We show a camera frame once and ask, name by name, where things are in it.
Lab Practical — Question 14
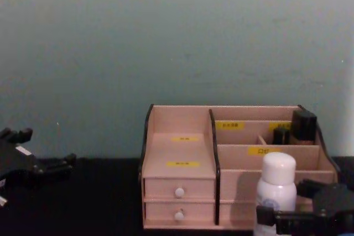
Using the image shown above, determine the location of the white plastic bottle with cap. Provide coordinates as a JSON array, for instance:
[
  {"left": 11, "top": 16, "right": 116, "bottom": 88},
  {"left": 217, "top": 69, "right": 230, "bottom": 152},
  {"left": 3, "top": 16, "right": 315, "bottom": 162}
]
[{"left": 253, "top": 151, "right": 298, "bottom": 236}]

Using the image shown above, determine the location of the black table cloth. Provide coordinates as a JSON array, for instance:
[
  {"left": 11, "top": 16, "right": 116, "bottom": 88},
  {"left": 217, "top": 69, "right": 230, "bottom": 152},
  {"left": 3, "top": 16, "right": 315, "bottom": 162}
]
[{"left": 0, "top": 155, "right": 354, "bottom": 236}]

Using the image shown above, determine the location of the wooden desk organizer black trim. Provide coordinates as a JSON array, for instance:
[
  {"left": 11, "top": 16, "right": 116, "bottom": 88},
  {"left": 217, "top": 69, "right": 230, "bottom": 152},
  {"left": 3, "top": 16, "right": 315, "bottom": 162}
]
[{"left": 137, "top": 104, "right": 339, "bottom": 230}]

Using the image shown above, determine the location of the small black capped tube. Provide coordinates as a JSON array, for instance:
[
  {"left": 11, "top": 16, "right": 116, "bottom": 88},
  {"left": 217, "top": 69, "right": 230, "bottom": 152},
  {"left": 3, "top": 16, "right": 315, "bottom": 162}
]
[{"left": 273, "top": 127, "right": 291, "bottom": 145}]

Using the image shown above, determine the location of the wooden drawer with white knob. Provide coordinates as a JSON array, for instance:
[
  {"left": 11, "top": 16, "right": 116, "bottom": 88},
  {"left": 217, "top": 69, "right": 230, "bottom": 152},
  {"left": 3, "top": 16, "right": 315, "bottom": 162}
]
[
  {"left": 144, "top": 177, "right": 216, "bottom": 200},
  {"left": 144, "top": 201, "right": 216, "bottom": 224}
]

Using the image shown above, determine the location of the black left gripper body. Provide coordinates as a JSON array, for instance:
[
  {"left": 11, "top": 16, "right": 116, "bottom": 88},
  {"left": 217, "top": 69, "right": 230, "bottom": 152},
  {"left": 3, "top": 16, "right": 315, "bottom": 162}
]
[{"left": 0, "top": 139, "right": 47, "bottom": 189}]

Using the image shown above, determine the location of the tall black capped bottle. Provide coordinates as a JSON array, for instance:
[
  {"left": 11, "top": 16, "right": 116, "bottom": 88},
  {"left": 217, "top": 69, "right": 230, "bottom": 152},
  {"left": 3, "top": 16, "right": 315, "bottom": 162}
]
[{"left": 291, "top": 108, "right": 317, "bottom": 146}]

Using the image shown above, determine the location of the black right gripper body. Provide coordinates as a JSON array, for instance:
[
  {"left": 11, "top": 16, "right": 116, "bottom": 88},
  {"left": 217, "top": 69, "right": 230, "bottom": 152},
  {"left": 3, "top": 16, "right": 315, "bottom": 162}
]
[{"left": 312, "top": 182, "right": 354, "bottom": 235}]

